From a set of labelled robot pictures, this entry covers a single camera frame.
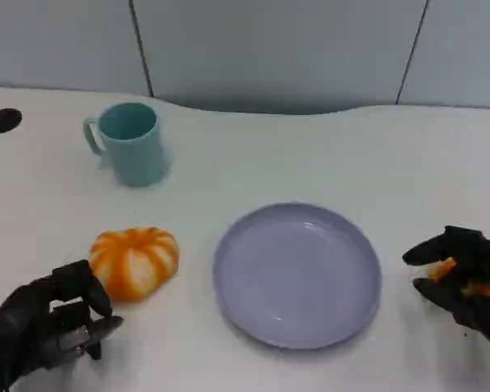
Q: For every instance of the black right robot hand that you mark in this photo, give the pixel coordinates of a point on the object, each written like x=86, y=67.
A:
x=486, y=261

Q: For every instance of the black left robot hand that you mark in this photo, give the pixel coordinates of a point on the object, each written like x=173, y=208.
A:
x=32, y=310

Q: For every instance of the small orange toy bread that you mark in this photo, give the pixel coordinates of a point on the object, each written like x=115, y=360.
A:
x=479, y=290

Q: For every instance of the orange and white bread roll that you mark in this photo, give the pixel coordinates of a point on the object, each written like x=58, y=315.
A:
x=134, y=261

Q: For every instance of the pale green mug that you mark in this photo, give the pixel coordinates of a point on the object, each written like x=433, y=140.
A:
x=139, y=159

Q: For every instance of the lilac plate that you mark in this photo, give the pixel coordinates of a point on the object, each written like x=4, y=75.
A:
x=294, y=277

